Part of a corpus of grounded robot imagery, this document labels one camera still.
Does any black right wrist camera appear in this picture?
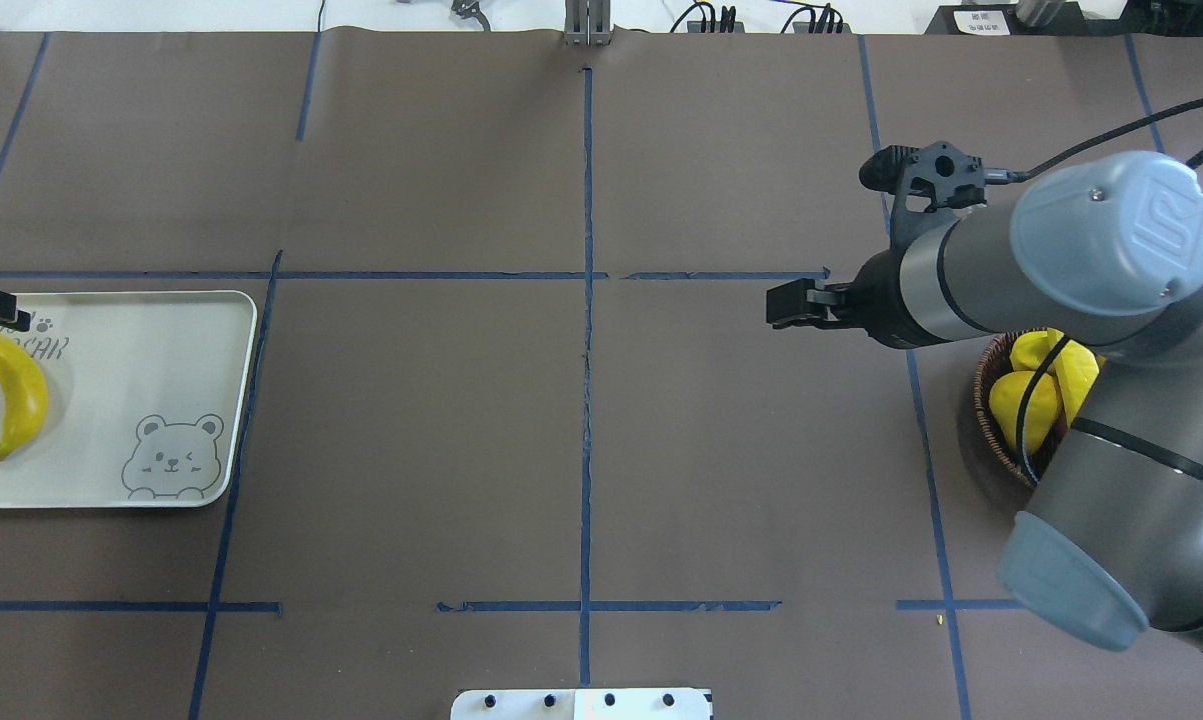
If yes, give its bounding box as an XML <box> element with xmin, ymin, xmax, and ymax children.
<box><xmin>858</xmin><ymin>141</ymin><xmax>986</xmax><ymax>252</ymax></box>

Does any black right camera cable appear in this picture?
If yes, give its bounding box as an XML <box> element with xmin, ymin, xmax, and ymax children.
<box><xmin>980</xmin><ymin>88</ymin><xmax>1203</xmax><ymax>185</ymax></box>

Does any yellow banana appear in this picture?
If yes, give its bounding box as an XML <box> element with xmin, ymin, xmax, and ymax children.
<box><xmin>0</xmin><ymin>333</ymin><xmax>49</xmax><ymax>462</ymax></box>
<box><xmin>1045</xmin><ymin>328</ymin><xmax>1101</xmax><ymax>427</ymax></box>

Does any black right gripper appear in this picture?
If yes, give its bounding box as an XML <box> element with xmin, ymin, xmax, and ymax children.
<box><xmin>765</xmin><ymin>250</ymin><xmax>921</xmax><ymax>349</ymax></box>

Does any brown wicker basket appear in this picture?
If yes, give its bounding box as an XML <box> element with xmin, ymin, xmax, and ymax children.
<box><xmin>973</xmin><ymin>331</ymin><xmax>1068</xmax><ymax>488</ymax></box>

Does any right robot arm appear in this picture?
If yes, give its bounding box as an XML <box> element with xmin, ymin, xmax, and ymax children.
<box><xmin>766</xmin><ymin>142</ymin><xmax>1203</xmax><ymax>651</ymax></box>

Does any yellow star fruit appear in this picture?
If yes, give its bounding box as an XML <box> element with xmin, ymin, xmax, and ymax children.
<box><xmin>989</xmin><ymin>371</ymin><xmax>1066</xmax><ymax>457</ymax></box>

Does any cream bear tray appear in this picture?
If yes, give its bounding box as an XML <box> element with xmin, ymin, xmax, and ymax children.
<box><xmin>0</xmin><ymin>290</ymin><xmax>257</xmax><ymax>508</ymax></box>

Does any aluminium frame post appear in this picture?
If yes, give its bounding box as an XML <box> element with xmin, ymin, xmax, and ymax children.
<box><xmin>563</xmin><ymin>0</ymin><xmax>614</xmax><ymax>47</ymax></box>

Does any yellow lemon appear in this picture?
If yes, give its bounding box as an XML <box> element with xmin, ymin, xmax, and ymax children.
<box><xmin>1008</xmin><ymin>328</ymin><xmax>1059</xmax><ymax>371</ymax></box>

